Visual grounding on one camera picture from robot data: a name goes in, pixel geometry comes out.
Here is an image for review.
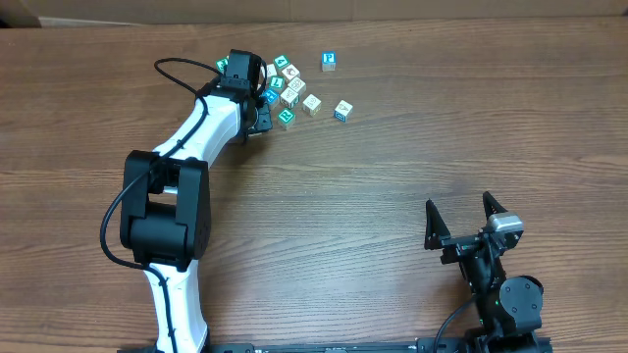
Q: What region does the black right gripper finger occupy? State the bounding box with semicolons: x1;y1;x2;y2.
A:
424;199;450;250
483;191;507;219

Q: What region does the green R wooden block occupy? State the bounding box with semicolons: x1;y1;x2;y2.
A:
277;109;295;129

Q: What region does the white block blue side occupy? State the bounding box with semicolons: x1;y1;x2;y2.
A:
334;100;353;123

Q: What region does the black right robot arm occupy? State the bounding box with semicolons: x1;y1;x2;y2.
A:
424;191;551;352

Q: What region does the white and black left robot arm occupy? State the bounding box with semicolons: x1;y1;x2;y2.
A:
120;76;271;352

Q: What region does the blue H wooden block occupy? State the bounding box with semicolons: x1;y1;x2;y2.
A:
263;89;280;110

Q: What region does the green L wooden block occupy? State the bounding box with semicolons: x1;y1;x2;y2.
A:
269;76;286;94

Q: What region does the white pretzel picture block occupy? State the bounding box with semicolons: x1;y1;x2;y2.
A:
288;76;306;96

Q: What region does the white pineapple wooden block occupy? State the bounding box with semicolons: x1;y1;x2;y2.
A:
302;94;322;117

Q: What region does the white acorn picture block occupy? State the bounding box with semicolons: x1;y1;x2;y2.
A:
281;64;300;82

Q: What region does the green top wooden block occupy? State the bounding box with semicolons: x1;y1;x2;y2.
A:
273;55;290;72

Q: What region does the green letter wooden block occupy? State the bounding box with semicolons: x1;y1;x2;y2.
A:
216;57;229;74

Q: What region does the blue P wooden block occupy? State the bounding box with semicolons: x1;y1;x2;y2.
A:
321;51;337;72

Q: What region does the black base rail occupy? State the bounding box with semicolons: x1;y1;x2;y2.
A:
208;335;554;353

